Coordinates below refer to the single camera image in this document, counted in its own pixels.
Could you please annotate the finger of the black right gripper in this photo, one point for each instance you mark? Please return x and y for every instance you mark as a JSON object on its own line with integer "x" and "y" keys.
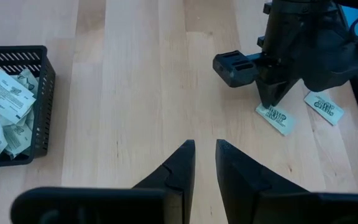
{"x": 233, "y": 70}
{"x": 280, "y": 88}

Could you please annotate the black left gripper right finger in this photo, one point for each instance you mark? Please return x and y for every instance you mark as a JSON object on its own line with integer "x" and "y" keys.
{"x": 253, "y": 199}

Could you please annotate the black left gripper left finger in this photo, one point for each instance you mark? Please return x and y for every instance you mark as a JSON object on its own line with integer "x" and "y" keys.
{"x": 166, "y": 202}

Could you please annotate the black slotted plastic basket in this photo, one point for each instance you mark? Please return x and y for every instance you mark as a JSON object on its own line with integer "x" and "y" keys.
{"x": 43, "y": 93}

